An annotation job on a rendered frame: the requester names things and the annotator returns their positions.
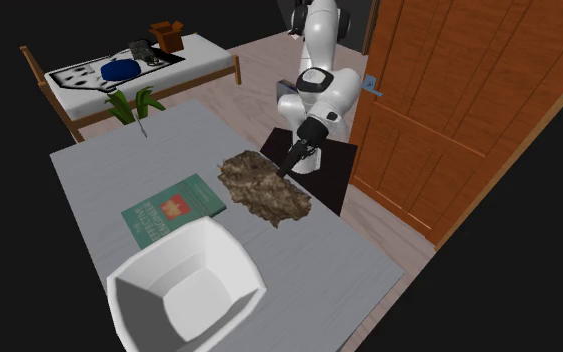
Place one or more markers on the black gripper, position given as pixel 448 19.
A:
pixel 312 130

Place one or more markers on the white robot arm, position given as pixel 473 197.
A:
pixel 320 92

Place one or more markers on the dark robot stand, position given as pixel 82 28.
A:
pixel 330 170

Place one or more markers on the brown shaggy cloth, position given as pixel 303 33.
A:
pixel 261 187

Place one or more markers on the wooden bed with white mattress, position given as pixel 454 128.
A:
pixel 198 61

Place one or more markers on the brown wooden door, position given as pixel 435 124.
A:
pixel 456 97

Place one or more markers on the green book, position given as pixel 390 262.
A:
pixel 174 209

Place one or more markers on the green leafy plant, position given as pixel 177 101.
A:
pixel 124 109

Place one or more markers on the white square bowl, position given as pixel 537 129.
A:
pixel 188 292

